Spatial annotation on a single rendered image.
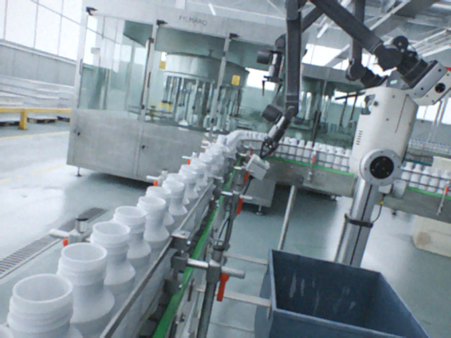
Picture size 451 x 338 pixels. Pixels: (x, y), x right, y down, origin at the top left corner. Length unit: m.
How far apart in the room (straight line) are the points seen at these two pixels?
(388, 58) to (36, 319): 1.27
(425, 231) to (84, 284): 4.98
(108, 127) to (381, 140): 3.87
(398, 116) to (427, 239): 3.78
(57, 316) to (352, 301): 0.91
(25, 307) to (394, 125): 1.41
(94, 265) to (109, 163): 4.60
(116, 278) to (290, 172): 2.46
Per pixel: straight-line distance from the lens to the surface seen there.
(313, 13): 1.82
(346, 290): 1.07
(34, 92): 9.94
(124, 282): 0.38
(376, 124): 1.51
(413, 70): 1.39
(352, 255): 1.67
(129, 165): 4.80
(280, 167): 2.73
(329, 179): 2.76
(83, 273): 0.31
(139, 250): 0.43
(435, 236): 5.20
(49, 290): 0.30
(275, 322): 0.73
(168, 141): 4.59
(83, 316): 0.32
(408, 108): 1.54
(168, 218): 0.54
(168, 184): 0.58
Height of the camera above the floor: 1.31
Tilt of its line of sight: 10 degrees down
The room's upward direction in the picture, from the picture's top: 11 degrees clockwise
